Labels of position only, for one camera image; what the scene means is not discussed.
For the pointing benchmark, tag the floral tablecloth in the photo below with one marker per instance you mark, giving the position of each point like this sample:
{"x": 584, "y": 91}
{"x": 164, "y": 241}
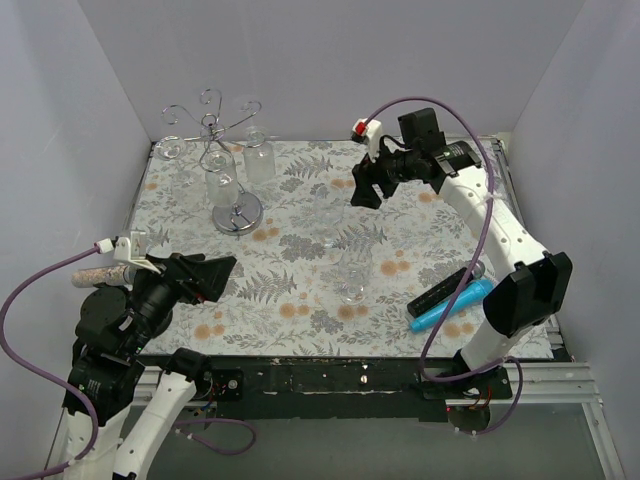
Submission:
{"x": 283, "y": 298}

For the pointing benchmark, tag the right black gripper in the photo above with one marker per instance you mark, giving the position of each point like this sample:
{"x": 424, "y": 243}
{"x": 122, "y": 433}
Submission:
{"x": 370, "y": 171}

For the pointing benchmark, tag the chrome wine glass rack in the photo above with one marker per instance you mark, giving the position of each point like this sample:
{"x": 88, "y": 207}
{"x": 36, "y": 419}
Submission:
{"x": 234, "y": 211}

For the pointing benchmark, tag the patterned tumbler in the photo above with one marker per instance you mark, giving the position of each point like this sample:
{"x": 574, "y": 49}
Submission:
{"x": 221, "y": 178}
{"x": 258, "y": 156}

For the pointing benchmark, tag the black table front rail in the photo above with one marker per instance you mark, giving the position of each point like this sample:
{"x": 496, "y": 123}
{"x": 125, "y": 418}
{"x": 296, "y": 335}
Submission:
{"x": 283, "y": 388}

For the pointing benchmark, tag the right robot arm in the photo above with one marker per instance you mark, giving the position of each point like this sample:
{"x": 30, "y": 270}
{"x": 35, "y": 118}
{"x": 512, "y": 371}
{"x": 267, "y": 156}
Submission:
{"x": 532, "y": 281}

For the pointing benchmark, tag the black microphone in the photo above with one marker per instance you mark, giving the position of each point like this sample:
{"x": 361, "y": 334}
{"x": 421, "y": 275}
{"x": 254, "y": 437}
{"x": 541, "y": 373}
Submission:
{"x": 435, "y": 295}

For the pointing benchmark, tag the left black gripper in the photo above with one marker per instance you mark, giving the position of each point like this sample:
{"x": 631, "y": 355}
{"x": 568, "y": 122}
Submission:
{"x": 181, "y": 275}

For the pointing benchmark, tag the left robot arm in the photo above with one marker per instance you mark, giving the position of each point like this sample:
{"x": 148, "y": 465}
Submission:
{"x": 127, "y": 308}

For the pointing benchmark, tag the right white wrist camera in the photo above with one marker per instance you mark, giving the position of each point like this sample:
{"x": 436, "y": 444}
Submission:
{"x": 368, "y": 133}

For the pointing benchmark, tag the glitter microphone on stand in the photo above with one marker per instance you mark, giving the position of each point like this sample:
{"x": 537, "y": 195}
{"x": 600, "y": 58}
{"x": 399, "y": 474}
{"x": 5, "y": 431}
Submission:
{"x": 116, "y": 276}

